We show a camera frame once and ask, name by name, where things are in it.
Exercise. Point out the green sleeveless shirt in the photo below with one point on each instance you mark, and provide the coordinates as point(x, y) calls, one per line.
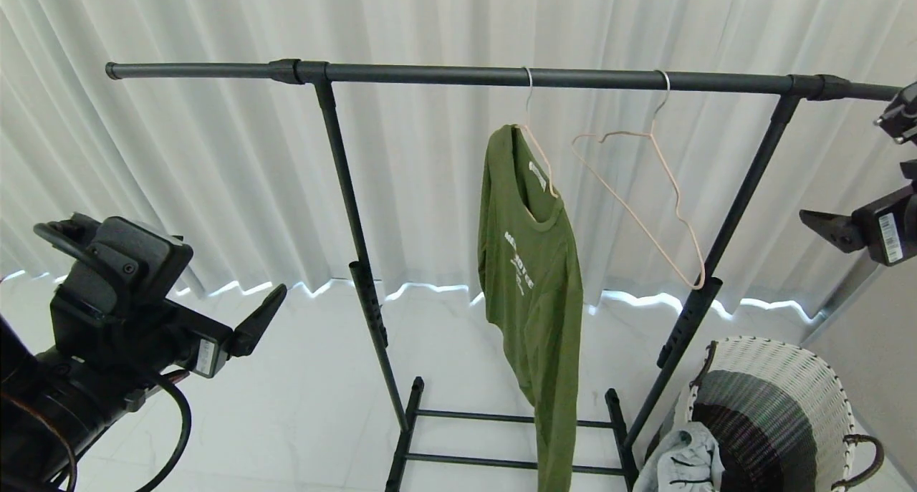
point(530, 298)

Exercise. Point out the black clothes rack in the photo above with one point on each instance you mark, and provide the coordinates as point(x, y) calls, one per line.
point(430, 74)

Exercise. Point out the white laundry basket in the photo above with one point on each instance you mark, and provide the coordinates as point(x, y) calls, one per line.
point(781, 363)

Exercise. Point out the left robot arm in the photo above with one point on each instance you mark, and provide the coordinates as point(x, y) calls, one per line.
point(36, 420)

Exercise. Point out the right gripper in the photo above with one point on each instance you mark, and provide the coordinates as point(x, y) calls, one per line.
point(903, 227)

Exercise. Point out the white curtain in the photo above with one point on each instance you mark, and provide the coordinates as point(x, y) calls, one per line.
point(215, 155)

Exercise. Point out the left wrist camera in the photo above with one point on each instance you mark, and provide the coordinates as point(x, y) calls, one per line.
point(129, 263)

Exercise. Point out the pink clothes hanger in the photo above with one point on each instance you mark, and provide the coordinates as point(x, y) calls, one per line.
point(529, 76)
point(665, 79)

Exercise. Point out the pale grey garment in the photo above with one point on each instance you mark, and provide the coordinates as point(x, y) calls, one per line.
point(680, 463)

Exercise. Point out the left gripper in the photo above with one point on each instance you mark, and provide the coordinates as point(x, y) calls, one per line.
point(200, 341)

